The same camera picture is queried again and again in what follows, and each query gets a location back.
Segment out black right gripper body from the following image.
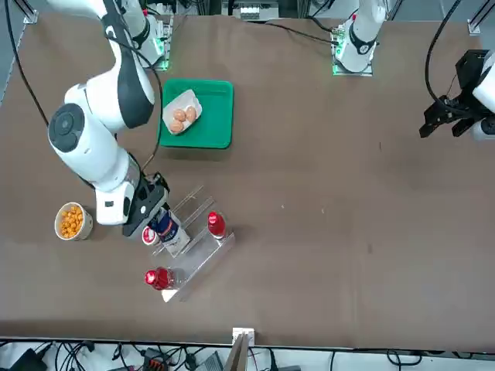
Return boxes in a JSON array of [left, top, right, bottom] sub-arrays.
[[122, 171, 171, 242]]

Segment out tall red bottle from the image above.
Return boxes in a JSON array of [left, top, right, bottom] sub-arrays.
[[207, 210, 227, 241], [144, 265, 186, 291]]

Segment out small red bottle white lid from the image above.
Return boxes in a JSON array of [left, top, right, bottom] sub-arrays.
[[141, 226, 162, 247]]

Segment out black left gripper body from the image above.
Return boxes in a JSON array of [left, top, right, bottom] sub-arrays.
[[455, 49, 490, 100]]

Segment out clear acrylic display stand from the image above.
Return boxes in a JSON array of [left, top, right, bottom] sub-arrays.
[[150, 185, 236, 303]]

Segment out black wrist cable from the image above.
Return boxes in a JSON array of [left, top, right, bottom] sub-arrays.
[[104, 26, 164, 172]]

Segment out green plastic tray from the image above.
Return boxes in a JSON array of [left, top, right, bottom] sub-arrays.
[[156, 78, 236, 150]]

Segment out white egg holder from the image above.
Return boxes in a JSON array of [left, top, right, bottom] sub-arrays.
[[161, 88, 205, 136]]

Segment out white table edge bracket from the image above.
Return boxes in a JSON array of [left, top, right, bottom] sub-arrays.
[[231, 327, 256, 345]]

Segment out white cup of popcorn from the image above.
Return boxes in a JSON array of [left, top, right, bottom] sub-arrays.
[[53, 201, 94, 241]]

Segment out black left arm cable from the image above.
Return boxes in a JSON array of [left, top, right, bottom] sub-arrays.
[[425, 0, 463, 107]]

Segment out black power adapter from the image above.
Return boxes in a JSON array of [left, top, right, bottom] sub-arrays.
[[7, 347, 48, 371]]

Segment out upright camera post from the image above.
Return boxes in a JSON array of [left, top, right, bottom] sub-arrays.
[[226, 332, 251, 371]]

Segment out blue white milk carton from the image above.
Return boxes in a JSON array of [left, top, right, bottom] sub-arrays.
[[149, 207, 191, 259]]

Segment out black orange device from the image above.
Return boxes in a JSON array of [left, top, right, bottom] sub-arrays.
[[142, 347, 171, 371]]

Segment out grey foot pedal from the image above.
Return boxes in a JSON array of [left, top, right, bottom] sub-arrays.
[[201, 352, 224, 371]]

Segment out black cable on table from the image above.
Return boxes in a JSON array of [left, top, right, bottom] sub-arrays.
[[262, 17, 340, 44]]

